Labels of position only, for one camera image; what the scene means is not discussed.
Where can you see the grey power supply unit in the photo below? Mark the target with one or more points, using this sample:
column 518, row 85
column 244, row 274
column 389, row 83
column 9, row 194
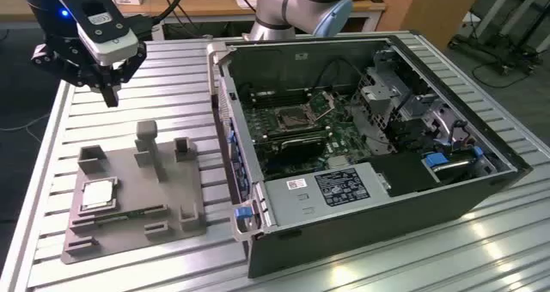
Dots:
column 291, row 205

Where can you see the silver square CPU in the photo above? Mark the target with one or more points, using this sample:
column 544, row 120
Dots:
column 100, row 193

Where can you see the black open PC case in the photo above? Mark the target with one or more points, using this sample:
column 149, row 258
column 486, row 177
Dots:
column 365, row 240

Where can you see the black graphics card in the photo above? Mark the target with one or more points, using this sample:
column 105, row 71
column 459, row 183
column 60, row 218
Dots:
column 301, row 147

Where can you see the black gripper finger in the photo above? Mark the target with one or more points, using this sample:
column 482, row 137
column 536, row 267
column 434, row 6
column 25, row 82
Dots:
column 136, row 56
column 50, row 58

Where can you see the brown wooden cabinet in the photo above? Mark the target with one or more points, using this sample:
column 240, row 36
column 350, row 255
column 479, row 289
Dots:
column 429, row 11

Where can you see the black plastic inner cover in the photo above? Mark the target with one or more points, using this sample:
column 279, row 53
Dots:
column 403, row 172

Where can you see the blue slot retainer clip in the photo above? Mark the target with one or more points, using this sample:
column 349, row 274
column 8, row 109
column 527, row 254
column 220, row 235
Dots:
column 230, row 136

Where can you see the blue case latch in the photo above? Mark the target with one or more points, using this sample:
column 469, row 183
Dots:
column 242, row 213

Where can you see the silver metal drive cage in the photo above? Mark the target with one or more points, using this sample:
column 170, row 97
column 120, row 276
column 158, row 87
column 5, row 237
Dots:
column 378, row 93

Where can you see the CPU socket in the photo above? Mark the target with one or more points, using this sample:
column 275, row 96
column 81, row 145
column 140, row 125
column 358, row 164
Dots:
column 294, row 119

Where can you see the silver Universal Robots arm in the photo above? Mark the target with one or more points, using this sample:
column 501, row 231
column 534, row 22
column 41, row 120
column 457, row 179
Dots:
column 274, row 2

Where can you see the wheeled equipment stand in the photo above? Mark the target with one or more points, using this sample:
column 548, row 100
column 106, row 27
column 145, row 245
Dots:
column 477, row 47

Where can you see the grey plastic parts rack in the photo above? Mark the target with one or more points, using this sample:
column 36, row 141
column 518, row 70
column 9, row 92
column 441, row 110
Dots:
column 137, row 189

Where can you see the black RAM slot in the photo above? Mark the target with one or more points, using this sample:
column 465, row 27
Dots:
column 281, row 103
column 278, row 96
column 278, row 93
column 279, row 100

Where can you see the small silver chipset heatsink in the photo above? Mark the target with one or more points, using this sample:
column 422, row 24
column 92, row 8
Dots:
column 339, row 161

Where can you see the green RAM stick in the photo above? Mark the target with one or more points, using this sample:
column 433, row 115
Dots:
column 122, row 216

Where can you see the green motherboard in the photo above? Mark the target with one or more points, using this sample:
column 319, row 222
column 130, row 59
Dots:
column 343, row 137

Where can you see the small blue plastic tab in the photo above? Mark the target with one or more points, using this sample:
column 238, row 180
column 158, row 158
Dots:
column 477, row 152

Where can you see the blue disk carrier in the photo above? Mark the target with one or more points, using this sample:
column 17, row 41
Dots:
column 435, row 161

